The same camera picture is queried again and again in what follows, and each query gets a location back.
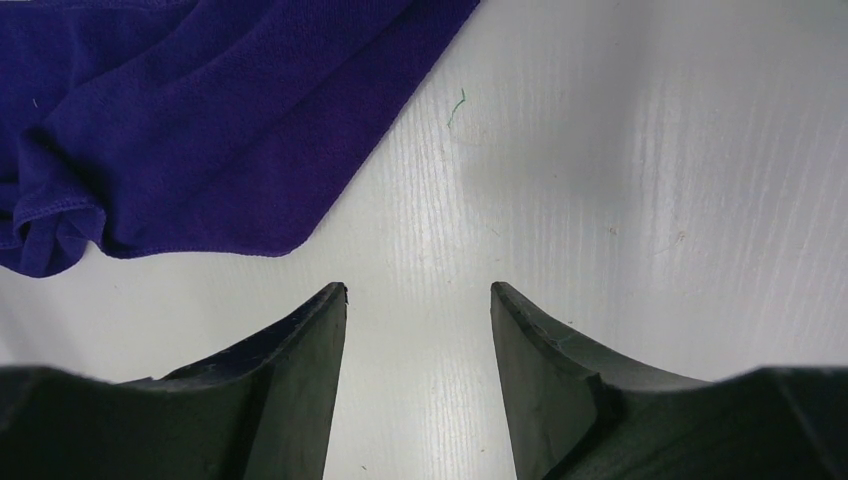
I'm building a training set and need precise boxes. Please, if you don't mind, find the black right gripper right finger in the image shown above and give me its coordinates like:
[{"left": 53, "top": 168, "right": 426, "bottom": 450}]
[{"left": 491, "top": 282, "right": 847, "bottom": 479}]

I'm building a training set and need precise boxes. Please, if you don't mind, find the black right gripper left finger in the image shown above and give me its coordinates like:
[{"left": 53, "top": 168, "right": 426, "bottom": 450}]
[{"left": 1, "top": 282, "right": 347, "bottom": 479}]

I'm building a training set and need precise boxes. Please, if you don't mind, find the purple towel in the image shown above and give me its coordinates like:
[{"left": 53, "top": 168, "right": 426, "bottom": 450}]
[{"left": 1, "top": 1, "right": 476, "bottom": 278}]

